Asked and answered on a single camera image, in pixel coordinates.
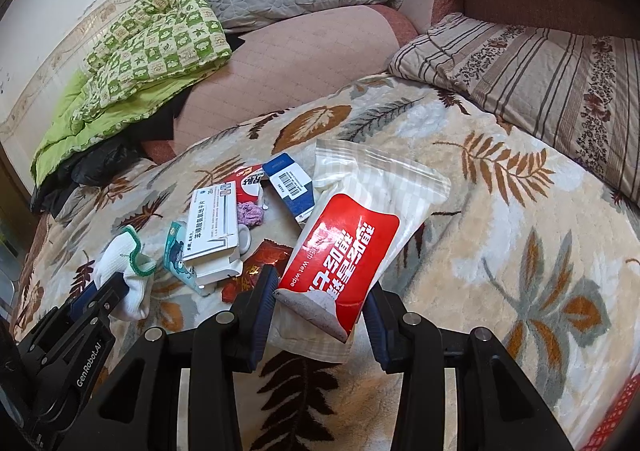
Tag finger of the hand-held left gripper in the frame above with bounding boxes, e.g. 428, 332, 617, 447
69, 272, 129, 327

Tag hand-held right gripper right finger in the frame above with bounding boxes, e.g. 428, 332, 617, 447
363, 288, 576, 451

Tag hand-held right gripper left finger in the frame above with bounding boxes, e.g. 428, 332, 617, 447
65, 265, 279, 451

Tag white green sock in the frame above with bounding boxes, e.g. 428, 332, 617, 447
94, 225, 157, 322

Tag red and white wipes packet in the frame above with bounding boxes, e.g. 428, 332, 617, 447
270, 138, 452, 365

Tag blue and white medicine box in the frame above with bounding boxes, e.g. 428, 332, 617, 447
261, 152, 317, 225

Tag red foil wrapper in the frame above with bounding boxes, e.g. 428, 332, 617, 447
221, 239, 295, 303

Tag purple crumpled cloth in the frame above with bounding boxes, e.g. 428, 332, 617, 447
236, 201, 266, 228

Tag teal printed packet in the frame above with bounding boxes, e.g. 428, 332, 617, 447
164, 221, 212, 296

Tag red and white box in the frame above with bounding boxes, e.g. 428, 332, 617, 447
227, 164, 269, 212

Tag black cloth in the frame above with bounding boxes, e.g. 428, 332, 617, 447
30, 76, 192, 217

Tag leaf printed blanket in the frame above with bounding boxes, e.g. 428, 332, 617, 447
10, 74, 640, 451

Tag pink upholstered sofa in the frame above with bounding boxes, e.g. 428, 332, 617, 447
141, 0, 640, 167

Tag red patterned cloth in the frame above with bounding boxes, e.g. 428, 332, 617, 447
580, 371, 640, 451

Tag green patterned quilt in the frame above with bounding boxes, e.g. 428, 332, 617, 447
31, 0, 234, 192

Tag striped floral pillow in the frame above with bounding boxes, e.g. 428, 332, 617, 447
388, 12, 640, 210

